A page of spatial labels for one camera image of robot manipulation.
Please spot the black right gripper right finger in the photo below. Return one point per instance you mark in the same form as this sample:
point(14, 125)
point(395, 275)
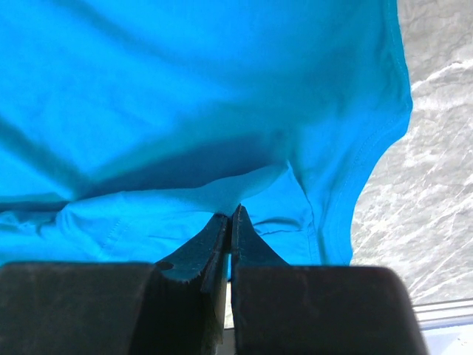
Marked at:
point(284, 309)

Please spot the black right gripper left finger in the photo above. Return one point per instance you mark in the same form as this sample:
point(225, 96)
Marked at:
point(173, 306)

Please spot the blue t shirt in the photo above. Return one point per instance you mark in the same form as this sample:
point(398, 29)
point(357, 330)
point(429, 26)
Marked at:
point(126, 125)

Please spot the aluminium frame rail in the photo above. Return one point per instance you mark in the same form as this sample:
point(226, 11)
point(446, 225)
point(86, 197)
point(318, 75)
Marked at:
point(444, 314)

